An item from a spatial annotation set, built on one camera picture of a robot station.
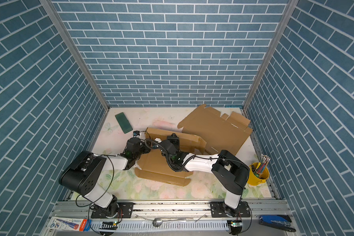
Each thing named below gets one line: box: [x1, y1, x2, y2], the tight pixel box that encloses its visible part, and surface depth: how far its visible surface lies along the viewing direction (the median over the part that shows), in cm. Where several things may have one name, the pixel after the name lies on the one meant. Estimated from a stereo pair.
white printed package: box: [46, 216, 92, 232], surface depth 71 cm
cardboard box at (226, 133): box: [177, 104, 254, 155], surface depth 114 cm
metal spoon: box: [151, 217, 187, 228], surface depth 72 cm
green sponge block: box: [115, 112, 133, 134], surface depth 114 cm
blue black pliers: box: [258, 214, 296, 233], surface depth 71 cm
